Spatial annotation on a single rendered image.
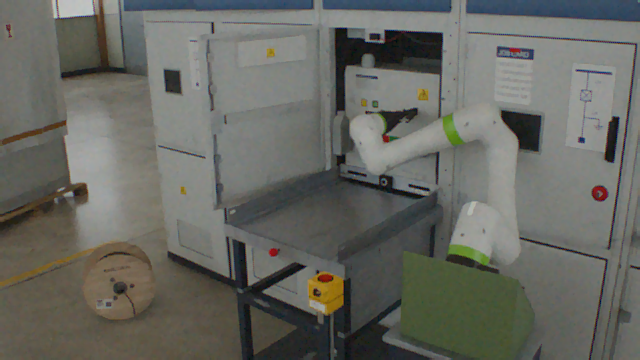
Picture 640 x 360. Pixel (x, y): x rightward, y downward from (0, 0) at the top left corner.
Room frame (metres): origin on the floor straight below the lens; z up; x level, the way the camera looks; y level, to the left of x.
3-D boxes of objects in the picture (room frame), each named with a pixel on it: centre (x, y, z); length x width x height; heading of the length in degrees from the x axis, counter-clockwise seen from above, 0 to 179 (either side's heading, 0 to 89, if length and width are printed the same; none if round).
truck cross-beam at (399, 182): (2.58, -0.33, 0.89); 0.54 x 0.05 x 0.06; 50
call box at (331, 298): (1.63, -0.02, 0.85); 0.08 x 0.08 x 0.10; 50
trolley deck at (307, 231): (2.28, -0.07, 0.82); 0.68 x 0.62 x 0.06; 140
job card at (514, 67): (2.14, -0.73, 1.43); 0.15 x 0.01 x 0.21; 50
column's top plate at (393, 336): (1.54, -0.45, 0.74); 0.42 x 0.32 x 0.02; 53
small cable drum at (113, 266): (2.96, 1.14, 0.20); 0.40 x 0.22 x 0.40; 111
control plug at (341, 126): (2.65, -0.11, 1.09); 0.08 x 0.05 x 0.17; 140
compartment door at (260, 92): (2.59, 0.22, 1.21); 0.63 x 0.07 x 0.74; 128
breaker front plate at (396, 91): (2.57, -0.32, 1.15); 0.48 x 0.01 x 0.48; 50
